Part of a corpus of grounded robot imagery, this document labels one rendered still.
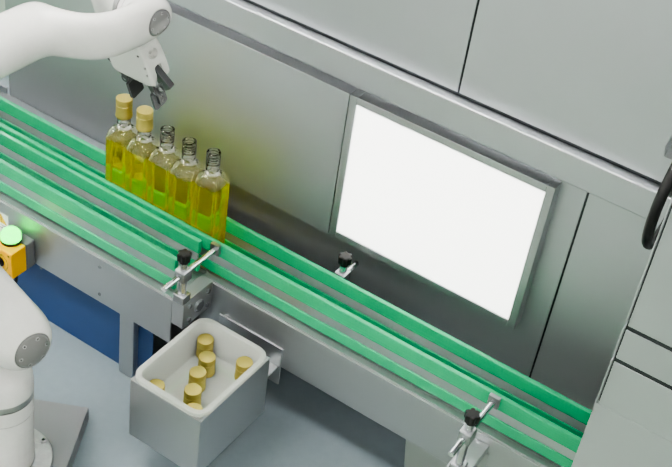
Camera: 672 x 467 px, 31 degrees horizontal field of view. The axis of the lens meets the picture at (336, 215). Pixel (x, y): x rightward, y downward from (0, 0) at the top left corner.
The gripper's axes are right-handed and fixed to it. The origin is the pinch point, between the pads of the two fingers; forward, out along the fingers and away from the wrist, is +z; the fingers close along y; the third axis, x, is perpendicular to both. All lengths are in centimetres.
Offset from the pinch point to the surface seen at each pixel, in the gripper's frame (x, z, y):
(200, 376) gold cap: 25, 46, -22
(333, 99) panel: -24.4, 13.1, -22.7
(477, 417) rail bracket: 11, 31, -75
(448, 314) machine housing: -14, 51, -54
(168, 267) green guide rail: 12.0, 37.6, -5.1
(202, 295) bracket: 10.3, 45.7, -10.6
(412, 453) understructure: 0, 91, -53
